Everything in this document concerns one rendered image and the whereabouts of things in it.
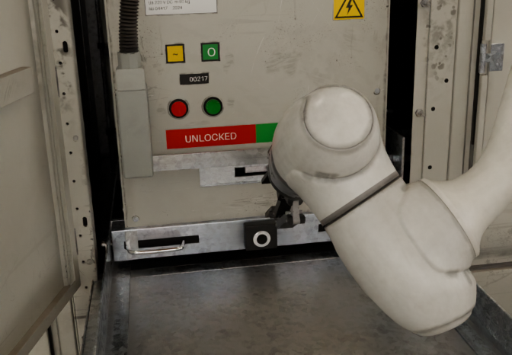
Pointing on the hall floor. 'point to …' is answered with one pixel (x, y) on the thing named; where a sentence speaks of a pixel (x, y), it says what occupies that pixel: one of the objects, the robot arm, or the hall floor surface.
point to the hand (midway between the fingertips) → (275, 194)
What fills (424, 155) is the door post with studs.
